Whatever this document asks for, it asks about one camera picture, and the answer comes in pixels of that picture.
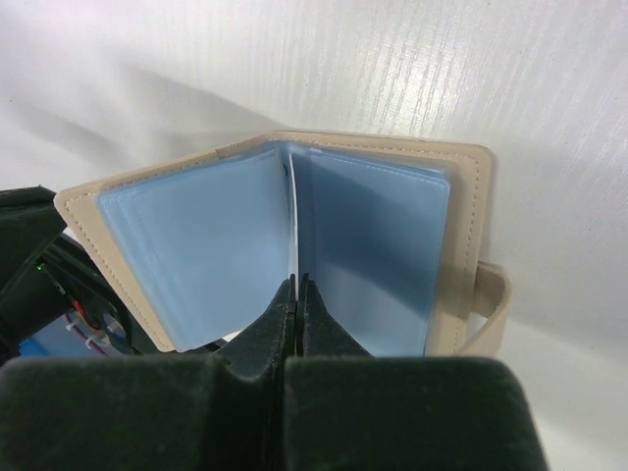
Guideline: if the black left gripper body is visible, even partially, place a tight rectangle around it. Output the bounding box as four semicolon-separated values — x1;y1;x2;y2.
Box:
1;186;142;356

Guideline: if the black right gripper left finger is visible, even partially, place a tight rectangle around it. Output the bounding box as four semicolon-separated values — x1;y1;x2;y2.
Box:
1;279;296;470

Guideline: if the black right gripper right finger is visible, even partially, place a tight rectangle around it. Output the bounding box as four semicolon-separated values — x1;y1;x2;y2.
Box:
284;275;545;470

